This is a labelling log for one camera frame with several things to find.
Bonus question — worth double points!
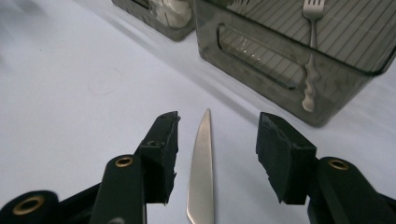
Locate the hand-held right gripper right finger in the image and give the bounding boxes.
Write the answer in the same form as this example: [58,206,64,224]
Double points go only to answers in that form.
[255,111,318,205]

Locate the smoky transparent plastic bin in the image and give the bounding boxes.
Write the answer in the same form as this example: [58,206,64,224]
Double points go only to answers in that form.
[192,0,396,128]
[110,0,197,43]

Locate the metal knife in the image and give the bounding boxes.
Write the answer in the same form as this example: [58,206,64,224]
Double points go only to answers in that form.
[186,107,216,224]

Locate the metal tongs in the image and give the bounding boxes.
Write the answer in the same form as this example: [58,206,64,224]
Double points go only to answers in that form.
[301,0,327,113]

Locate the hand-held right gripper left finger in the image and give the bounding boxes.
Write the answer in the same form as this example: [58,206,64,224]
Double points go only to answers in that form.
[134,110,181,206]

